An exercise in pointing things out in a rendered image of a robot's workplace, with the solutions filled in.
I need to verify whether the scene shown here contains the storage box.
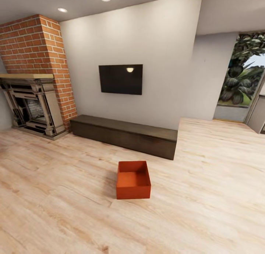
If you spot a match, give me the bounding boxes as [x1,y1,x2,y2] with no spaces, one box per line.
[116,161,151,200]

